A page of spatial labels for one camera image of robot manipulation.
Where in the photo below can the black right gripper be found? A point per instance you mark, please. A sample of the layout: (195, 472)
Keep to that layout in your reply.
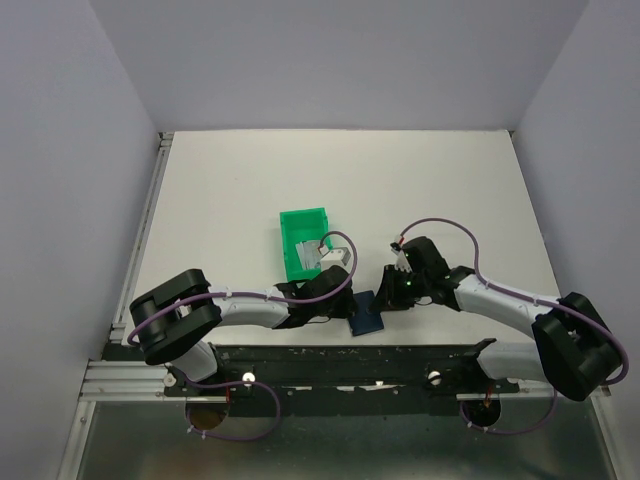
(387, 297)

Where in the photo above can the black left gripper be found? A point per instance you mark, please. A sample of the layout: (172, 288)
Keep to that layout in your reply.
(347, 308)

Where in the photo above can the blue leather card holder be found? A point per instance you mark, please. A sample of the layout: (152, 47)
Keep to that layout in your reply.
(363, 322)

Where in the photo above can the green plastic bin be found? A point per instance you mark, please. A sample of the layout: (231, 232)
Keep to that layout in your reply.
(301, 232)

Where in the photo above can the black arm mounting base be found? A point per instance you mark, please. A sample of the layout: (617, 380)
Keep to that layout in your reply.
(314, 381)

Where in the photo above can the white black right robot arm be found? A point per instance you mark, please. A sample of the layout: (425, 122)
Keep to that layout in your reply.
(571, 349)

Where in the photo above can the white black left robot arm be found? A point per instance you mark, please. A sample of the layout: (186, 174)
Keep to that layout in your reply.
(171, 320)

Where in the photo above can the aluminium table edge rail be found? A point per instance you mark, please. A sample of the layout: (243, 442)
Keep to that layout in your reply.
(119, 321)

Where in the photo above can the aluminium front frame rail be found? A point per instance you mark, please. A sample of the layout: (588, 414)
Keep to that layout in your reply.
(107, 381)

